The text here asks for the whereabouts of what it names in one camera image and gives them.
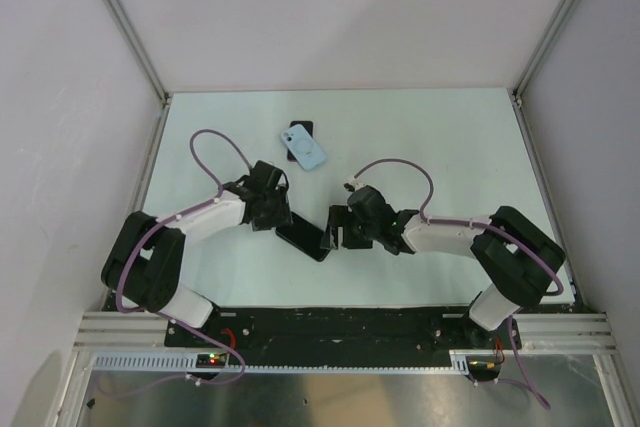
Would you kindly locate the light blue phone case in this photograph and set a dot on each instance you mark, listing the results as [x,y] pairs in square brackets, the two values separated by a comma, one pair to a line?
[303,147]

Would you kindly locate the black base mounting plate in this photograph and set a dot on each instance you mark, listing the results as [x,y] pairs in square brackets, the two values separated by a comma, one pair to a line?
[346,337]

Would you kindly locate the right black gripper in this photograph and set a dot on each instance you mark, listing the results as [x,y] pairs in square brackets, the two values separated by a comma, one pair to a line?
[338,216]

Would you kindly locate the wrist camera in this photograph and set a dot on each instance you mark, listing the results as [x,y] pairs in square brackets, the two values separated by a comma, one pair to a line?
[263,177]
[354,184]

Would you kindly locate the aluminium frame post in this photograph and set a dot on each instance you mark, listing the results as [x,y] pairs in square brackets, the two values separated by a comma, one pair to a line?
[133,41]
[550,35]

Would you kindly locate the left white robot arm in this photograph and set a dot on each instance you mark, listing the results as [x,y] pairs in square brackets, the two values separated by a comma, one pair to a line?
[145,263]

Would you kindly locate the right aluminium frame post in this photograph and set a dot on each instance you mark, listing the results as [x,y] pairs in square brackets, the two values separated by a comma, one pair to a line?
[550,35]

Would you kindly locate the aluminium front rail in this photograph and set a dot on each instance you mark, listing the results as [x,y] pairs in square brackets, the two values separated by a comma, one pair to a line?
[540,333]

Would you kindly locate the left aluminium frame post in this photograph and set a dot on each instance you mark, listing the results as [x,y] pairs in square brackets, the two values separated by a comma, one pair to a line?
[133,41]

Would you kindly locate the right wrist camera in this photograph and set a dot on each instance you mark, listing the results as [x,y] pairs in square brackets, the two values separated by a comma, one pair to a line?
[354,184]

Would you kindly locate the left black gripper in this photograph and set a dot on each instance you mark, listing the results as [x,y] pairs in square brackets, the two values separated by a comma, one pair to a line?
[282,214]

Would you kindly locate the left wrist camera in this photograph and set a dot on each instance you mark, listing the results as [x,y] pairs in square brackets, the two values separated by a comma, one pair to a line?
[263,177]

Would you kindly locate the black phone case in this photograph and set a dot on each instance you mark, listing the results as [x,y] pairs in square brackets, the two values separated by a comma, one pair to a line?
[280,234]

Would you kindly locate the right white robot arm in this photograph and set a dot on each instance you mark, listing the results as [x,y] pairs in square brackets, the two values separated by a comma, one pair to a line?
[521,261]

